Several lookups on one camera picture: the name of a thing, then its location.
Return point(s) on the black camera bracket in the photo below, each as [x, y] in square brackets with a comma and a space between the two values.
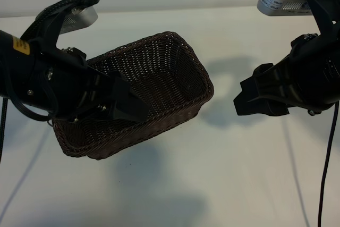
[50, 33]
[321, 6]

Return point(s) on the dark brown wicker basket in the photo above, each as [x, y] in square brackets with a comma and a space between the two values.
[164, 83]

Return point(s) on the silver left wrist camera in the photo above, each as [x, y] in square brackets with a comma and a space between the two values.
[82, 21]

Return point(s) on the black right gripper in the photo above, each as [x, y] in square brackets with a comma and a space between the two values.
[305, 78]

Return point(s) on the black right camera bracket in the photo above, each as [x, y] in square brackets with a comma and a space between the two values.
[321, 6]

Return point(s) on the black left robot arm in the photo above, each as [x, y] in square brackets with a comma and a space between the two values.
[10, 78]

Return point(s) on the black left camera bracket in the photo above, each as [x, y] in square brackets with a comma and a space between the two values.
[50, 33]

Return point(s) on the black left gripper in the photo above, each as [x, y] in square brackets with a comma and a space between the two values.
[69, 83]

